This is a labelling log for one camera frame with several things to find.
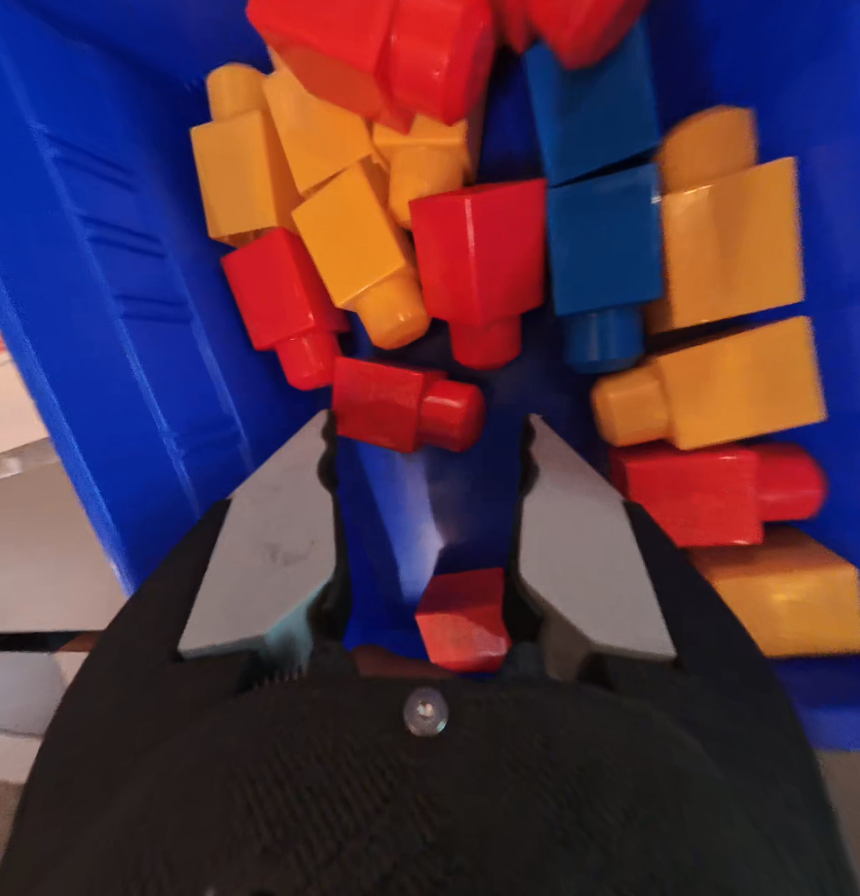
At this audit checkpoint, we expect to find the printed paper sheet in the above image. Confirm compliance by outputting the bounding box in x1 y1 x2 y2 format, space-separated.
0 301 53 477

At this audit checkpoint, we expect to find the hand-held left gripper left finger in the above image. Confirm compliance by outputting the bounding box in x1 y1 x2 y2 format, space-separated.
177 409 351 662

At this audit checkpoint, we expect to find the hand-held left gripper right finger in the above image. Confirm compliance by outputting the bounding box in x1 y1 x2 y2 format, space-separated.
503 412 679 683

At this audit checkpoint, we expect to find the pile of mixed mega blocks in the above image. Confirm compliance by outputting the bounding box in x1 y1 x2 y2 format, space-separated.
190 0 860 673

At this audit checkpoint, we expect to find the blue plastic bin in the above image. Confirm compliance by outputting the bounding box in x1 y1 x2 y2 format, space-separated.
0 0 860 750

